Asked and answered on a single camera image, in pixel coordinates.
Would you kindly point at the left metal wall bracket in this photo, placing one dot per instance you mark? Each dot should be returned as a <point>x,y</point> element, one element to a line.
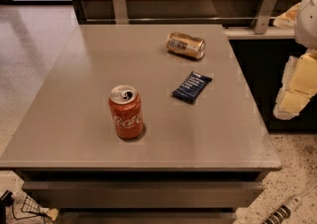
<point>120,12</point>

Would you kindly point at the red Coca-Cola can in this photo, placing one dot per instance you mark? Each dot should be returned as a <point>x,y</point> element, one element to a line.
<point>126,109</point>

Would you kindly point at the black object at floor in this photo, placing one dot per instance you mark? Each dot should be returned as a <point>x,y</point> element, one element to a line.
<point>6,200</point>

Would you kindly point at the right metal wall bracket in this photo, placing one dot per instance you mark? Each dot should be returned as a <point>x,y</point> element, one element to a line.
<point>261,20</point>

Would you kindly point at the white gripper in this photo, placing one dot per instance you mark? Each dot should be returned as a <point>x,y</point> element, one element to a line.
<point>307,20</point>

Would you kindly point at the orange-gold soda can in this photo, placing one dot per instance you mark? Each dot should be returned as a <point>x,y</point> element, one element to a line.
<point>186,45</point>

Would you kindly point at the black wire basket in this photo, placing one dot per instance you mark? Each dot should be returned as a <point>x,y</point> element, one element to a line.
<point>27,208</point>

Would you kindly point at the grey drawer cabinet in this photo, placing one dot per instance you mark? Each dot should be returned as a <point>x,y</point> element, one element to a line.
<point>193,163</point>

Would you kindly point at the white power strip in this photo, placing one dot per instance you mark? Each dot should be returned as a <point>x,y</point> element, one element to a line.
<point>285,210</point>

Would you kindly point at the dark blue snack packet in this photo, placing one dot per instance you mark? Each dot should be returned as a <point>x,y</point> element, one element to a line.
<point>191,87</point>

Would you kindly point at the metal wall bracket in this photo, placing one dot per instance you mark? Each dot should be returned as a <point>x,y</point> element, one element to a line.
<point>261,20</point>
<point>120,12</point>

